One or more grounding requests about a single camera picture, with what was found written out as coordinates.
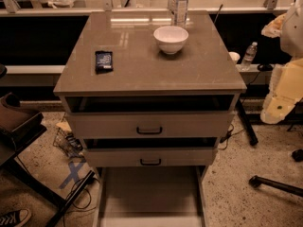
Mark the middle drawer with black handle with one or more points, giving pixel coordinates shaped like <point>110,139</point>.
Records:
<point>150,152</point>

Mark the black computer mouse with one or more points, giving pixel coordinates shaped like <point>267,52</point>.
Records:
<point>265,67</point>

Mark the clear water bottle on cabinet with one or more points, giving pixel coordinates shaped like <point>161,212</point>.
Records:
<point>179,12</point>

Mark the top drawer with black handle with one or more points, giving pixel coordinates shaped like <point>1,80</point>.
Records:
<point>169,124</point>

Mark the wire basket on floor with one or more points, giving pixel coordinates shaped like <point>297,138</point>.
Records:
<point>68,144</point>

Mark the black table leg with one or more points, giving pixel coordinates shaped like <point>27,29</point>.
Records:
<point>246,123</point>

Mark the black chair leg with caster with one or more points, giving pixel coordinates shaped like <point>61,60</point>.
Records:
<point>257,181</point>

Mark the blue tape cross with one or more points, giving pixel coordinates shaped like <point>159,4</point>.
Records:
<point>74,168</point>

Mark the open bottom drawer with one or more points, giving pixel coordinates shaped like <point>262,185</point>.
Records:
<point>150,196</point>

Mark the black and white sneaker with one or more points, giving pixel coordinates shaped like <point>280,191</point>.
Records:
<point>17,218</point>

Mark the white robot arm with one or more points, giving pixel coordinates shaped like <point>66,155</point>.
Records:
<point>286,83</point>

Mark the brown chair seat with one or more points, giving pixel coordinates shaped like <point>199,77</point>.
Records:
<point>19,127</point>

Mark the drawer with black handle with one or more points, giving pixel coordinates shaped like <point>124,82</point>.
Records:
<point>150,152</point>
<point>169,124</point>

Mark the white paper cup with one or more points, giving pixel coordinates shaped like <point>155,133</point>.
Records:
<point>234,56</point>

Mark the grey drawer cabinet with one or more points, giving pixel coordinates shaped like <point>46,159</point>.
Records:
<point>200,77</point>

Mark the white ceramic bowl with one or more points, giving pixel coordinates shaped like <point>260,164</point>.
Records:
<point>170,39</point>

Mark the small water bottle on ledge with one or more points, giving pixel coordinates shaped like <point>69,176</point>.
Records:
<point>249,55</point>

